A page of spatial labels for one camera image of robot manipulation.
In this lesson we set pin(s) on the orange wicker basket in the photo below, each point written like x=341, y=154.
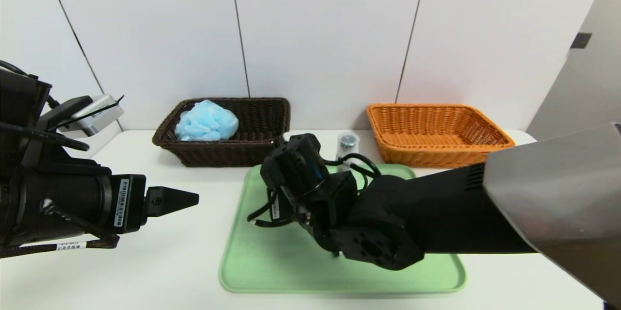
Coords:
x=436, y=154

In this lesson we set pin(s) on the small black wall plate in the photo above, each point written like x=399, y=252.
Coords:
x=580, y=40

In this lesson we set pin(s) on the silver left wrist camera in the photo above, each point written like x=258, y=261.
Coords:
x=94, y=113

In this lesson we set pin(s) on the dark brown wicker basket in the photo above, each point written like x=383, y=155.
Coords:
x=228, y=154

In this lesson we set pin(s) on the green plastic tray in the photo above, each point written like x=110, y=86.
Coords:
x=271, y=266

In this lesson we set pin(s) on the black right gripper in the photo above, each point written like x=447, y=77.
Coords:
x=275, y=210

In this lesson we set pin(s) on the white bottle with clear cap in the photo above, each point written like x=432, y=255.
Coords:
x=347, y=142

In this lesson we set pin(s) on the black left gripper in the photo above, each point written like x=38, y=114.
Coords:
x=127, y=202

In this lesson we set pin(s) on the blue mesh bath sponge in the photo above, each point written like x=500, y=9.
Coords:
x=206, y=123

